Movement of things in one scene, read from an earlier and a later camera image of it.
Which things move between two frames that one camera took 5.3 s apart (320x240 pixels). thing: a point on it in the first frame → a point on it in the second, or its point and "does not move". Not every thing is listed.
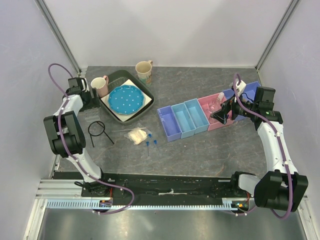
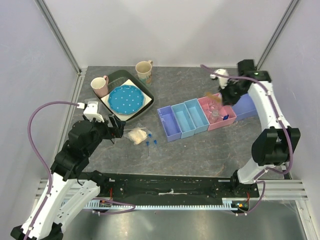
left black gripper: (94, 102) → (117, 130)
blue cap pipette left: (147, 144) does not move
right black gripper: (221, 115) → (226, 99)
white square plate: (147, 99) does not move
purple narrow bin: (169, 123) does not move
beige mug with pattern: (144, 71) does not move
